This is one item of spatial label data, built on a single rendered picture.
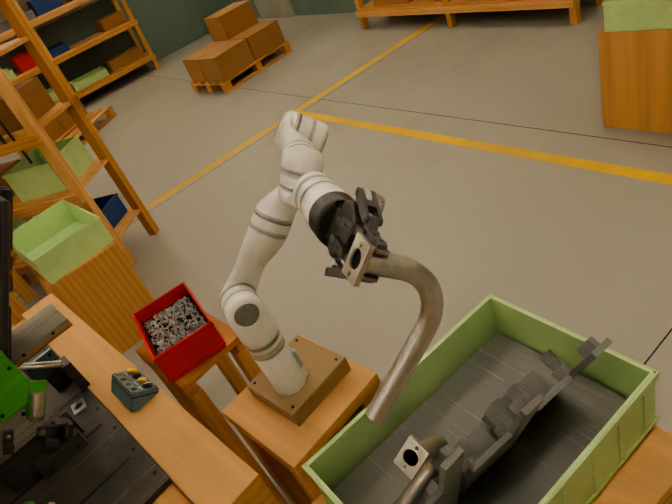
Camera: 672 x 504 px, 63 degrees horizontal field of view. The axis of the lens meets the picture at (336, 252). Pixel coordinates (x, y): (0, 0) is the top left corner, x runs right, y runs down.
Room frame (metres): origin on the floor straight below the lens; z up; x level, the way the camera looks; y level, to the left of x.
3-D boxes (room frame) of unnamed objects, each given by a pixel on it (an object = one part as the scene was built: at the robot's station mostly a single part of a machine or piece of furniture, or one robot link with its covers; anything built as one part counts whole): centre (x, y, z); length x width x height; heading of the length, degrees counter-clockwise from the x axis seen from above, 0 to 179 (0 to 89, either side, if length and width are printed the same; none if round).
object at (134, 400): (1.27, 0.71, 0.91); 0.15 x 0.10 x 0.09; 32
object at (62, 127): (7.95, 2.75, 0.22); 1.20 x 0.80 x 0.44; 157
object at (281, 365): (1.06, 0.25, 0.98); 0.09 x 0.09 x 0.17; 35
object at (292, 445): (1.06, 0.25, 0.83); 0.32 x 0.32 x 0.04; 33
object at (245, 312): (1.06, 0.25, 1.14); 0.09 x 0.09 x 0.17; 13
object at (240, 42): (7.77, 0.20, 0.37); 1.20 x 0.80 x 0.74; 125
